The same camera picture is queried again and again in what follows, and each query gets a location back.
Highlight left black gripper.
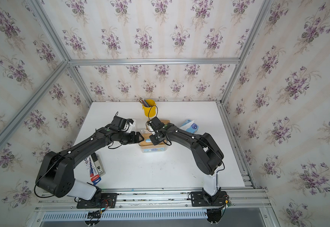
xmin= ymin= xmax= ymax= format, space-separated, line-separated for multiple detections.
xmin=117 ymin=131 xmax=145 ymax=145

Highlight bamboo tissue box lid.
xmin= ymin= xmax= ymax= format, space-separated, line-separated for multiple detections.
xmin=138 ymin=131 xmax=170 ymax=148

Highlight clear plastic tissue box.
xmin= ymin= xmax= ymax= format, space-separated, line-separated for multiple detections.
xmin=137 ymin=129 xmax=171 ymax=154

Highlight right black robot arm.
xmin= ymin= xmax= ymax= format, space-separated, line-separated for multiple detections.
xmin=146 ymin=117 xmax=225 ymax=196

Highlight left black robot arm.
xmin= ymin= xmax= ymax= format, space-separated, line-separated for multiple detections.
xmin=34 ymin=116 xmax=145 ymax=201

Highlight white box with bamboo lid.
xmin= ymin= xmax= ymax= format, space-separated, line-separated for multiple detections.
xmin=160 ymin=119 xmax=170 ymax=127

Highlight yellow metal pen bucket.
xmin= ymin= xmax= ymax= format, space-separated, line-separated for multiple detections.
xmin=142 ymin=99 xmax=157 ymax=118

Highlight colored pencils bundle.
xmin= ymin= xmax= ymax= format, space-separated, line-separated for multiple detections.
xmin=139 ymin=97 xmax=151 ymax=108

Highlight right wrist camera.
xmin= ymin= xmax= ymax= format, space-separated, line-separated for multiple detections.
xmin=146 ymin=121 xmax=154 ymax=135

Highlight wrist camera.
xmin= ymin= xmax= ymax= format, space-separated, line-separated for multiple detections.
xmin=125 ymin=119 xmax=137 ymax=132
xmin=146 ymin=121 xmax=154 ymax=135

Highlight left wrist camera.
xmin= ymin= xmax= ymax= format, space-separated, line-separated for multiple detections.
xmin=125 ymin=119 xmax=137 ymax=132

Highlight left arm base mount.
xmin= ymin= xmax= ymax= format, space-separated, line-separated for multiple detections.
xmin=76 ymin=193 xmax=118 ymax=225

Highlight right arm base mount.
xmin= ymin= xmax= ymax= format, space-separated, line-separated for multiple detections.
xmin=188 ymin=188 xmax=233 ymax=224

